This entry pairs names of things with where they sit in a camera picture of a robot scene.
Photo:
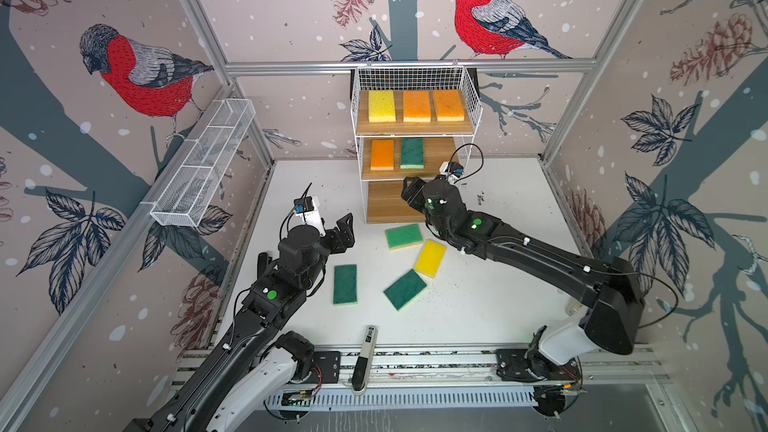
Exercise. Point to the black white handheld scraper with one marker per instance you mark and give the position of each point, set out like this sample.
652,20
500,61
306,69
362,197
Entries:
361,372

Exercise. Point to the white wire wall basket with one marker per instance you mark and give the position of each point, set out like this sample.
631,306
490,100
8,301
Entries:
193,185

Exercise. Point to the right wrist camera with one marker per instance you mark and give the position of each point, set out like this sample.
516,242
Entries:
451,171

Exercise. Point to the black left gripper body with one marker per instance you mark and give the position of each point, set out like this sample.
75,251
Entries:
312,273

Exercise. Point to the light green sponge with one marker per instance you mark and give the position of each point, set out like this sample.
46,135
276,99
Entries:
403,236

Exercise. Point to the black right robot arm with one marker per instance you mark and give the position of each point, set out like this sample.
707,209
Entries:
609,292

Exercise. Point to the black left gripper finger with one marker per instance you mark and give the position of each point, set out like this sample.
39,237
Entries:
337,242
345,227

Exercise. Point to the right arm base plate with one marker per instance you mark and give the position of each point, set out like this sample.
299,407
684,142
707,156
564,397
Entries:
518,365

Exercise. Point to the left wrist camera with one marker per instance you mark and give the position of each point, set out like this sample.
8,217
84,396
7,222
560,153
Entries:
307,208

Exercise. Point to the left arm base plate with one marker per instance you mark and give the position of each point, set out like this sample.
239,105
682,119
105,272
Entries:
322,368

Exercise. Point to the yellow sponge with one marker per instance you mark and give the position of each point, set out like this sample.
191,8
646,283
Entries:
430,259
381,106

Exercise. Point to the black stapler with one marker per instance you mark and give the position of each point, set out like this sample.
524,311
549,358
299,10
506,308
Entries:
263,261

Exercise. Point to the dark green sponge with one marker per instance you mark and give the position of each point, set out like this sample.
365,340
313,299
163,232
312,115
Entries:
345,285
403,290
412,154

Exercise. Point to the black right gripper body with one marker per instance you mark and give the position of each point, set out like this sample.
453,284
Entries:
434,229

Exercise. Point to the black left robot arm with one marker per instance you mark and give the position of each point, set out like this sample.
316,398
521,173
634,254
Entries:
256,355

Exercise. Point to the orange sponge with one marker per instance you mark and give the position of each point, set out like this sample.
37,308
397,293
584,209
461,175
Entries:
382,155
448,106
416,107

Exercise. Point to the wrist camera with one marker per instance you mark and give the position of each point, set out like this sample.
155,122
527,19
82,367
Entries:
307,208
451,171

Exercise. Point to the small clear plastic container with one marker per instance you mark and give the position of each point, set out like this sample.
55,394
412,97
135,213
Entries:
573,307

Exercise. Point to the aluminium frame crossbar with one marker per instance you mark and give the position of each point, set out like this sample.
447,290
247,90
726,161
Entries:
307,68

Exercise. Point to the white wire wooden shelf unit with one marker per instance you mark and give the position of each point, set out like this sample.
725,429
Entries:
443,141

